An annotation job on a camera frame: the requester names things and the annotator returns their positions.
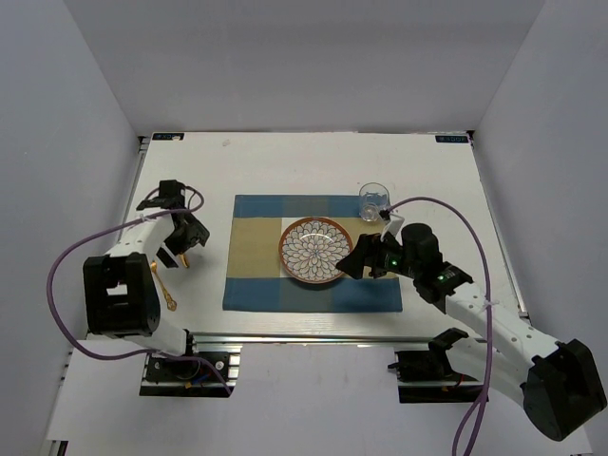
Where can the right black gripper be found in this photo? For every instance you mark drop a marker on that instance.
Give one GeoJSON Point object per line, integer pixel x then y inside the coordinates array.
{"type": "Point", "coordinates": [367, 252]}

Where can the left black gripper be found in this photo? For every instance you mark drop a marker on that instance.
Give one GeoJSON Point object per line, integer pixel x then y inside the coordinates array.
{"type": "Point", "coordinates": [196, 234]}

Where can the floral patterned ceramic bowl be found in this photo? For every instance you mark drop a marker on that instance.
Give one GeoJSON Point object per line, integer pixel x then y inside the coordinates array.
{"type": "Point", "coordinates": [309, 249]}

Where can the clear drinking glass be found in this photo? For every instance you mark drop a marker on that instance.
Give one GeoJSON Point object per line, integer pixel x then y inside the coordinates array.
{"type": "Point", "coordinates": [374, 197]}

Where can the blue beige placemat cloth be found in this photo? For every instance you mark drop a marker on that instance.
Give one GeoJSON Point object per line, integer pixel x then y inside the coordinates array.
{"type": "Point", "coordinates": [255, 280]}

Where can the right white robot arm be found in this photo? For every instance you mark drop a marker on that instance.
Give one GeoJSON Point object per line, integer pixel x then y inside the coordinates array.
{"type": "Point", "coordinates": [556, 383]}

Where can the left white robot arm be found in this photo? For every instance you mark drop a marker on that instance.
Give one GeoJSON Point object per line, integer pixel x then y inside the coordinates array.
{"type": "Point", "coordinates": [124, 294]}

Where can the gold fork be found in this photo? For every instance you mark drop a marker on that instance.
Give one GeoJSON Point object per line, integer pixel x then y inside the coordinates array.
{"type": "Point", "coordinates": [171, 303]}

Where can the left blue corner label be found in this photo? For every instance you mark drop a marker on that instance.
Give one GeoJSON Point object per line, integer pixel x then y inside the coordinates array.
{"type": "Point", "coordinates": [168, 136]}

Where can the blue corner label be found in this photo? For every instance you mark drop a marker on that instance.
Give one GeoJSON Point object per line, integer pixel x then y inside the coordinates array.
{"type": "Point", "coordinates": [452, 139]}
{"type": "Point", "coordinates": [168, 136]}

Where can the right blue corner label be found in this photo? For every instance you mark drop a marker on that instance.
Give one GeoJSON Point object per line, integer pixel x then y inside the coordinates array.
{"type": "Point", "coordinates": [452, 139]}

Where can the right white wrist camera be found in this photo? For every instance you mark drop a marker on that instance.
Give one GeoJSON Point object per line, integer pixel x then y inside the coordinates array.
{"type": "Point", "coordinates": [393, 223]}

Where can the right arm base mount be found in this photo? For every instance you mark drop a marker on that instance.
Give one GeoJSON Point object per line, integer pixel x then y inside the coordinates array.
{"type": "Point", "coordinates": [422, 379]}

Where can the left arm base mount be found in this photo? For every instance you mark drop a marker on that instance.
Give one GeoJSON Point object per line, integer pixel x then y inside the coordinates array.
{"type": "Point", "coordinates": [188, 379]}

